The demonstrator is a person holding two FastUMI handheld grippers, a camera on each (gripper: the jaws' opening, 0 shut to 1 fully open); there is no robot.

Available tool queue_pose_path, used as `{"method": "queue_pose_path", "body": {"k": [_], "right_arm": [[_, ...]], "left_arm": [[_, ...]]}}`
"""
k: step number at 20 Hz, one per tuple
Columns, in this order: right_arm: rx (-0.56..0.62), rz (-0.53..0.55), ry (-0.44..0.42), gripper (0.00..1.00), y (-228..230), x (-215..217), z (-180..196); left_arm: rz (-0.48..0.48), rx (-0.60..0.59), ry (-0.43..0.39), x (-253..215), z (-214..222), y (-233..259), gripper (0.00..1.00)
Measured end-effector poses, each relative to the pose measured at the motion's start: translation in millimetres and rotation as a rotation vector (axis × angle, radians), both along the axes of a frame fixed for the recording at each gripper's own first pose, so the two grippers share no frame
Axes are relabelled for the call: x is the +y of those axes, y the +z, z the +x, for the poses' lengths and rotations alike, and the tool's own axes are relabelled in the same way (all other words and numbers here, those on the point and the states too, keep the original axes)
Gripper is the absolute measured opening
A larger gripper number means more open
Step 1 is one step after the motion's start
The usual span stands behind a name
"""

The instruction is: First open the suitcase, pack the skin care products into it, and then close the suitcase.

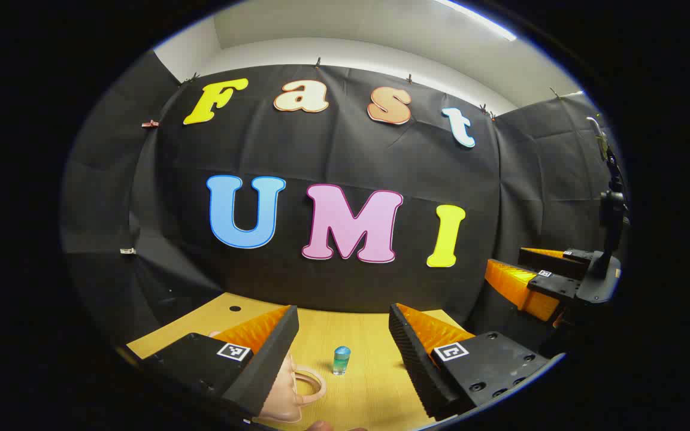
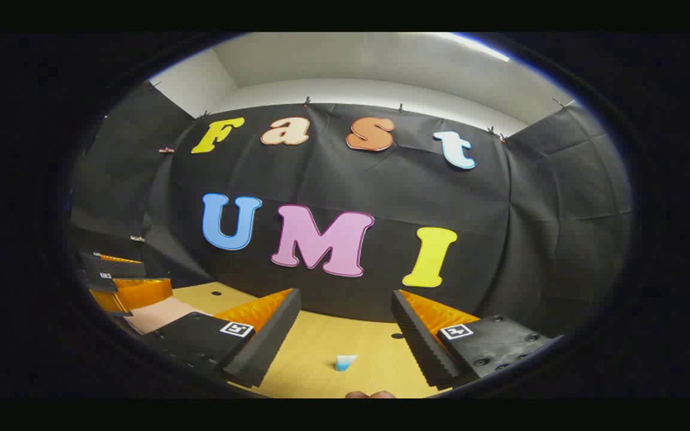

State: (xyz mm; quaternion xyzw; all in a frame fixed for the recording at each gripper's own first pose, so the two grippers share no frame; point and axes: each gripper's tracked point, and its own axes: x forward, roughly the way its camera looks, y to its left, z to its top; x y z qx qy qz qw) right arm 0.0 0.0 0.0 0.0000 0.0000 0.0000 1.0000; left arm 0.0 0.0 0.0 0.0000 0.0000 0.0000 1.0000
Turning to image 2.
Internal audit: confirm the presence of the pink suitcase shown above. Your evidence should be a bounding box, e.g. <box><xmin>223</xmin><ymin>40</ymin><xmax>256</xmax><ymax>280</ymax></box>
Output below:
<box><xmin>123</xmin><ymin>296</ymin><xmax>213</xmax><ymax>336</ymax></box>

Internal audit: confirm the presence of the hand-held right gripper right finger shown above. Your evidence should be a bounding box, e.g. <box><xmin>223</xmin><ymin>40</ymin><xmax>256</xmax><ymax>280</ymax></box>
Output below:
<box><xmin>391</xmin><ymin>290</ymin><xmax>562</xmax><ymax>390</ymax></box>

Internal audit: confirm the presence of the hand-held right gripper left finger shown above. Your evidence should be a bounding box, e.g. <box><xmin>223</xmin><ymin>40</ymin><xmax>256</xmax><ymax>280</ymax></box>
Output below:
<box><xmin>140</xmin><ymin>288</ymin><xmax>302</xmax><ymax>389</ymax></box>

